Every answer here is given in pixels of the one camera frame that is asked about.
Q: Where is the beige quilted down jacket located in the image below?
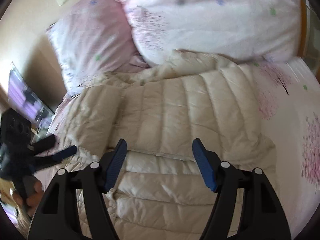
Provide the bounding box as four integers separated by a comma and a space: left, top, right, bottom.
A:
49, 51, 278, 239

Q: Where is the left hand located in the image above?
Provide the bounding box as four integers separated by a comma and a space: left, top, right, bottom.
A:
11, 181, 44, 217

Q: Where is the lavender print left pillow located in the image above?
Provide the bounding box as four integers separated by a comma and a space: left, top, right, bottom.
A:
47, 0, 148, 97

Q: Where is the pink floral bed sheet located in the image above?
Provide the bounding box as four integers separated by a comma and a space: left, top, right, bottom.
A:
248, 57, 319, 238

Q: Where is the pink tree print right pillow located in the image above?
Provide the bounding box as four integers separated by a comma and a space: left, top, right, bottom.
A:
115, 0, 301, 65

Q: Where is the wooden window frame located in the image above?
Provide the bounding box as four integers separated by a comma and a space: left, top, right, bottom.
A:
297, 0, 319, 82

